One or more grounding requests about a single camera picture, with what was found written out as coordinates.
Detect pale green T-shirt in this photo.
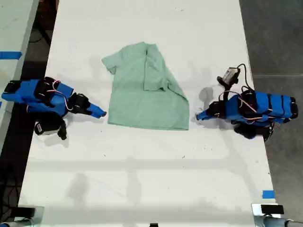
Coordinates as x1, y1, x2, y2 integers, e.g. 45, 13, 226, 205
101, 41, 190, 131

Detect long blue tape strip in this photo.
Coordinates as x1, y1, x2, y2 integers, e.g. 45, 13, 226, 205
0, 51, 23, 60

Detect square blue tape piece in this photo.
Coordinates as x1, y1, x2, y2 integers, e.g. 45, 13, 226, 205
262, 190, 276, 200

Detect white side table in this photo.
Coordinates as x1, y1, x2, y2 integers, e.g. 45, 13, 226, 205
0, 0, 40, 148

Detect grey metal pipe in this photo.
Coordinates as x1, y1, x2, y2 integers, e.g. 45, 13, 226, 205
254, 216, 303, 227

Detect black camera stalk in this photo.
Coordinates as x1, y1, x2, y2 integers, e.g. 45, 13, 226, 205
57, 117, 69, 140
217, 76, 235, 101

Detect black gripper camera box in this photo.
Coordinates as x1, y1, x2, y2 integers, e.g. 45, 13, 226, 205
34, 120, 60, 137
222, 67, 241, 85

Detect black camera cable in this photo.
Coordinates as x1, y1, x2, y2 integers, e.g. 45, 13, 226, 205
237, 63, 252, 92

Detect black floor cables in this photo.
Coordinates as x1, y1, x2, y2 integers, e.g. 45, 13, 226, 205
0, 160, 23, 213

